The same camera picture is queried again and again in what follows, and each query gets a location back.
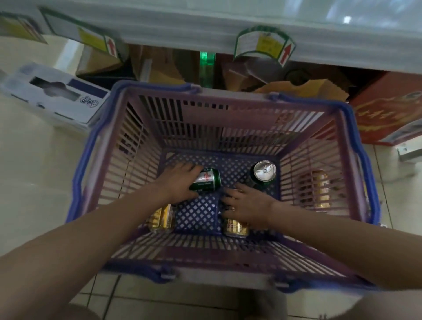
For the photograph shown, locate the person's right hand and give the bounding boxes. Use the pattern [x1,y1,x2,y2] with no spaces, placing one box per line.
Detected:
[220,183,277,232]

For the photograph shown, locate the person's left hand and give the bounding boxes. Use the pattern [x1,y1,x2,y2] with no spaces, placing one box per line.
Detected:
[158,162,205,207]

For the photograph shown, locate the green drink can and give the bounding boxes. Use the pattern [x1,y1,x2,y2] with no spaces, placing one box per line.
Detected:
[189,168,221,193]
[249,160,278,192]

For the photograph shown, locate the gold drink can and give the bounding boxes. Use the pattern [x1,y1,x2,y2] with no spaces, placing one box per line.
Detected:
[223,216,251,239]
[298,168,334,210]
[146,204,177,233]

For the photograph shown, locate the person's left forearm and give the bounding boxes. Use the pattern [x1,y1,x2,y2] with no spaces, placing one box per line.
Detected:
[0,180,175,320]

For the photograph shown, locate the person's right forearm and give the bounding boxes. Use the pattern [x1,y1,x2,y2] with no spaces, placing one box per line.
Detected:
[269,199,422,292]

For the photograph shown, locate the purple plastic shopping basket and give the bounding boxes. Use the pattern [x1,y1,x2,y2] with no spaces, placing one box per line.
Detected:
[65,80,383,294]

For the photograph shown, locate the green lit indicator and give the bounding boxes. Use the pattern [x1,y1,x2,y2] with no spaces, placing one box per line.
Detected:
[199,51,217,88]

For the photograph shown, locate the folded brown cardboard sheet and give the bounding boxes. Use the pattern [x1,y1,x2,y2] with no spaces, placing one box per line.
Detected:
[131,44,186,84]

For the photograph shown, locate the person's right leg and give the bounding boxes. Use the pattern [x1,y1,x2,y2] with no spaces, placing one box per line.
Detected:
[237,288,422,320]

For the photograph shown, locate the person's leg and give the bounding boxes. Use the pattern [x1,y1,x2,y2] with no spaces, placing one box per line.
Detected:
[237,288,422,320]
[49,302,113,320]

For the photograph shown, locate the torn brown cardboard pieces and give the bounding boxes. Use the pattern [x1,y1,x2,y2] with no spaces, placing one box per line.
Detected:
[220,61,351,101]

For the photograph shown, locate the curled label with red arrow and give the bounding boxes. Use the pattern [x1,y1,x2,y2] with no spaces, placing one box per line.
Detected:
[233,26,296,68]

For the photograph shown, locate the brown cardboard box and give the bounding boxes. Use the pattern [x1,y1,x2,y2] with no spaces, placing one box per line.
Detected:
[76,44,123,80]

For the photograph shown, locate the person's left leg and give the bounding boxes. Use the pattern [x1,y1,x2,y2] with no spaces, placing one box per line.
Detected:
[49,302,113,320]

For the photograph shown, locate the white chest freezer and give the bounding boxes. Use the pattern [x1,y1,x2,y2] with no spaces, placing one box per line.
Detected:
[0,0,422,72]

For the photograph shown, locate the white and blue carton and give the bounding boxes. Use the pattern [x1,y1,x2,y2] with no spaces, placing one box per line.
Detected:
[0,62,111,133]

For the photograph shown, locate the red printed carton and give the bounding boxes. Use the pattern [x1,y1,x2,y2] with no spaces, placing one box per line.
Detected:
[348,70,422,146]

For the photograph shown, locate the flat label with red arrow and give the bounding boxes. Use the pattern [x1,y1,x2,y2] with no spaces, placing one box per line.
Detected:
[39,7,125,62]

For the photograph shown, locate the yellow and white label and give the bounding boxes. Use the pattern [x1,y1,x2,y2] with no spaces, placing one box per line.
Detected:
[0,11,47,44]

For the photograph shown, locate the blue basket handle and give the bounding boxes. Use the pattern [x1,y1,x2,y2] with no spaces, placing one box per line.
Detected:
[65,80,203,285]
[269,92,383,294]

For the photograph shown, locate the white plastic bracket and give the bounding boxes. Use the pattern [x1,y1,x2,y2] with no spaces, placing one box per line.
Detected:
[395,140,422,162]

